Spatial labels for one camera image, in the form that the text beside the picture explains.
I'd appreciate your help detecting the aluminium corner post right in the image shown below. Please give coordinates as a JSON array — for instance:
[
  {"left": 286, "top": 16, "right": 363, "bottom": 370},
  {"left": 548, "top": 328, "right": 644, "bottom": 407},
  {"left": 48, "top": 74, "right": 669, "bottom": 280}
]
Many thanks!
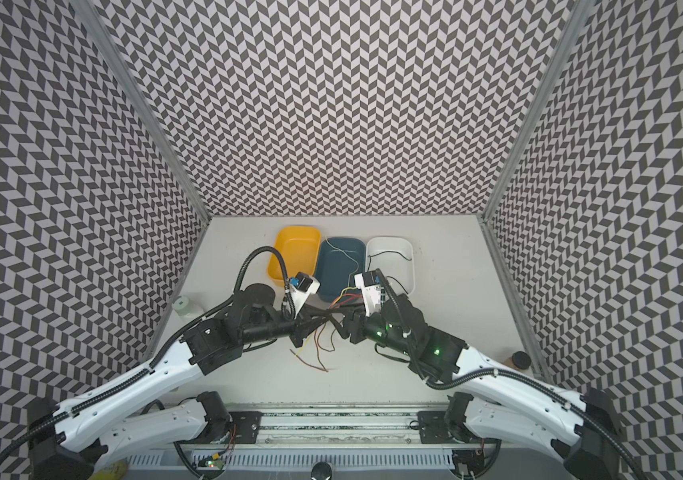
[{"left": 481, "top": 0, "right": 595, "bottom": 224}]

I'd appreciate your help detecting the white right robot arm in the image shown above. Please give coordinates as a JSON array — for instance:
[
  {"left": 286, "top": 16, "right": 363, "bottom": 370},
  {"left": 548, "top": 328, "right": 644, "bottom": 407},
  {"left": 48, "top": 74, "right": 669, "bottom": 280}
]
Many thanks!
[{"left": 341, "top": 269, "right": 646, "bottom": 479}]

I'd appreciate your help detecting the white plastic bin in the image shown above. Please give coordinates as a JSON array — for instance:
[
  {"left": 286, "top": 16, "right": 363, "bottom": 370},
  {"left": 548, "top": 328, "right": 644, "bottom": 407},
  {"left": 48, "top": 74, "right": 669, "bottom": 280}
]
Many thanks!
[{"left": 365, "top": 236, "right": 415, "bottom": 295}]

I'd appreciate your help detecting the aluminium corner post left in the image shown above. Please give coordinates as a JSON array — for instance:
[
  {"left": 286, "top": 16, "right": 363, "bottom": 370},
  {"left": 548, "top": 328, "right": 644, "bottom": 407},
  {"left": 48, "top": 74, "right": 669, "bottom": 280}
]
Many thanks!
[{"left": 70, "top": 0, "right": 211, "bottom": 224}]

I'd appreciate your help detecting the clear jar white lid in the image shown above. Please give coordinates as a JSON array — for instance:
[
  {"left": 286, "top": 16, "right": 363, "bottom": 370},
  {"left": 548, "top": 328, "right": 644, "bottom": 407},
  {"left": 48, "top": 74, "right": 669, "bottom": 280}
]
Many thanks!
[{"left": 172, "top": 295, "right": 204, "bottom": 322}]

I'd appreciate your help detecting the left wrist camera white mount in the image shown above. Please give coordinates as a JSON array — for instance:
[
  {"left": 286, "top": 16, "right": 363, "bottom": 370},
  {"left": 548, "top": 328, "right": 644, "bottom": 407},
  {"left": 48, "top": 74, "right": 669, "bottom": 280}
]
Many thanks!
[{"left": 289, "top": 272, "right": 321, "bottom": 319}]

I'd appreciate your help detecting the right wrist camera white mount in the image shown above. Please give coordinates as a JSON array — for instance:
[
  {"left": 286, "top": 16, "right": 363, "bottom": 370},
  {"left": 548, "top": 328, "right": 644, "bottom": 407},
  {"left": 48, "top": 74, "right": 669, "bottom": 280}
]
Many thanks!
[{"left": 353, "top": 271, "right": 387, "bottom": 317}]

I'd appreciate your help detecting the brown jar black lid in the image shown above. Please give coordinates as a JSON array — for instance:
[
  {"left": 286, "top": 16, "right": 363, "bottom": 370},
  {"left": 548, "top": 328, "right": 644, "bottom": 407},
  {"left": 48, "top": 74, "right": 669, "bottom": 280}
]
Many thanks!
[{"left": 503, "top": 351, "right": 533, "bottom": 371}]

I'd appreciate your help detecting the teal plastic bin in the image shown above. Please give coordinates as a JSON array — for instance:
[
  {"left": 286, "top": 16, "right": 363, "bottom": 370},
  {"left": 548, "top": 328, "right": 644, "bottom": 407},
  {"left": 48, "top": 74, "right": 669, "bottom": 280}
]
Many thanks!
[{"left": 314, "top": 237, "right": 365, "bottom": 303}]

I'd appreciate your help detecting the yellow plastic bin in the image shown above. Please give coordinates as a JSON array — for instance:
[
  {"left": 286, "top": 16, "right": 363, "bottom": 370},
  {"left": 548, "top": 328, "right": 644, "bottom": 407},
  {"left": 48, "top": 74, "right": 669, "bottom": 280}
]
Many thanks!
[{"left": 274, "top": 226, "right": 322, "bottom": 277}]

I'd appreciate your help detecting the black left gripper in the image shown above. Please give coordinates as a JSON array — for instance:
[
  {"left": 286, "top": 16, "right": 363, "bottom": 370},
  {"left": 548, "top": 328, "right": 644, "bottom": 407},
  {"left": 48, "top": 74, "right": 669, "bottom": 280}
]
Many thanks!
[{"left": 238, "top": 302, "right": 334, "bottom": 348}]

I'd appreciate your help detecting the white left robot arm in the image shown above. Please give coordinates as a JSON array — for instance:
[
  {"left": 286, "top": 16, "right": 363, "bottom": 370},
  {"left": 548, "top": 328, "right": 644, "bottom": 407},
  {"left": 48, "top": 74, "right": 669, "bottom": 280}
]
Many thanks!
[{"left": 0, "top": 246, "right": 324, "bottom": 479}]

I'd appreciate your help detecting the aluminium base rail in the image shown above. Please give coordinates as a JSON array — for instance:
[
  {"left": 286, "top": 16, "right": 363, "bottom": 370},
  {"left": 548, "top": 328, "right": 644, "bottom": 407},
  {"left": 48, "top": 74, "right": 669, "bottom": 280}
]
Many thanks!
[{"left": 118, "top": 403, "right": 595, "bottom": 472}]

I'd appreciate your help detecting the aluminium corner post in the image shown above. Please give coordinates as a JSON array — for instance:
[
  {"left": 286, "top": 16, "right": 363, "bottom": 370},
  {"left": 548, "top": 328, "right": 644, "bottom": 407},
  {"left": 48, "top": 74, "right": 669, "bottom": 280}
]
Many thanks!
[
  {"left": 70, "top": 0, "right": 211, "bottom": 224},
  {"left": 481, "top": 0, "right": 595, "bottom": 224}
]

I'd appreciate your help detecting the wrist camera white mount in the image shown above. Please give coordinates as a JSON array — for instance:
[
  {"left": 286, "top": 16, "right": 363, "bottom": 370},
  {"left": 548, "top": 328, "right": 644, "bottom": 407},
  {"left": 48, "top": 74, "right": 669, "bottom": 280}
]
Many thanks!
[
  {"left": 289, "top": 272, "right": 321, "bottom": 319},
  {"left": 353, "top": 271, "right": 387, "bottom": 317}
]

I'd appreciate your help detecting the black cable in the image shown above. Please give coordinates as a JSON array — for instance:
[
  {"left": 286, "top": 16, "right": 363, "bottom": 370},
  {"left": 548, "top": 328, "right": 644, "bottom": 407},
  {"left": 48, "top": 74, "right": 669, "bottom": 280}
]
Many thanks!
[{"left": 366, "top": 248, "right": 413, "bottom": 296}]

